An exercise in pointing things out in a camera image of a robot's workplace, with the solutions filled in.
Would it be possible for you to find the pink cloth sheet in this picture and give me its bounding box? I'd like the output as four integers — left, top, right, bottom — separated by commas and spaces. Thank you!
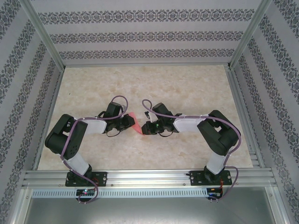
128, 112, 146, 136

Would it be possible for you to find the grey metal sheet panel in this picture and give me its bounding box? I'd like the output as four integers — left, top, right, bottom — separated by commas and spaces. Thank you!
21, 188, 288, 224

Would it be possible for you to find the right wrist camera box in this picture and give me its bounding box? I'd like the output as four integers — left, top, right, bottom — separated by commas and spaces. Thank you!
144, 111, 157, 124

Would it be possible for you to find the aluminium mounting rail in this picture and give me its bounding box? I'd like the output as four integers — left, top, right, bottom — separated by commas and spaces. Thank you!
22, 169, 278, 189

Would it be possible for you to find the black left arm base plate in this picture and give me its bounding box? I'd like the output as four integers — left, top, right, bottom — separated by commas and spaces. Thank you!
65, 171, 108, 187

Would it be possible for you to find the slotted grey cable duct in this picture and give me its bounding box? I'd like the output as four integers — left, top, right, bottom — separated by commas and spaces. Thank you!
31, 188, 208, 198

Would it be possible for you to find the aluminium side rail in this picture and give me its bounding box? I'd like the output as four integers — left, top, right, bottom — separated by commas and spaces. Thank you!
225, 66, 267, 170
32, 67, 65, 171

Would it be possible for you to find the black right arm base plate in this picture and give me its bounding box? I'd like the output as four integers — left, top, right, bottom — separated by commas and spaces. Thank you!
190, 169, 233, 187

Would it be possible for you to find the aluminium frame post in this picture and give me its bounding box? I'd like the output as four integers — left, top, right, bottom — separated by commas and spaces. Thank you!
227, 0, 274, 70
21, 0, 66, 72

